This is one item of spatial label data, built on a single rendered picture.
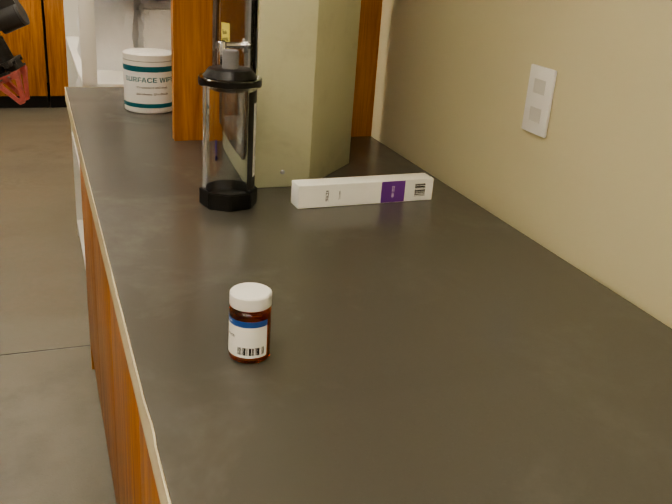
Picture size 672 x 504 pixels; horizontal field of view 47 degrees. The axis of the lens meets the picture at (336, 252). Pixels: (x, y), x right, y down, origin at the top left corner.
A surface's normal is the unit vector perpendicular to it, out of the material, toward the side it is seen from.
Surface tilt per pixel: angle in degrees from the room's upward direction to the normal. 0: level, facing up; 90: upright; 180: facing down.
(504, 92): 90
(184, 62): 90
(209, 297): 0
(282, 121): 90
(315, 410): 0
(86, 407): 0
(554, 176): 90
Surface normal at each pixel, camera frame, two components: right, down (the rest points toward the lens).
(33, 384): 0.07, -0.92
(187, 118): 0.35, 0.37
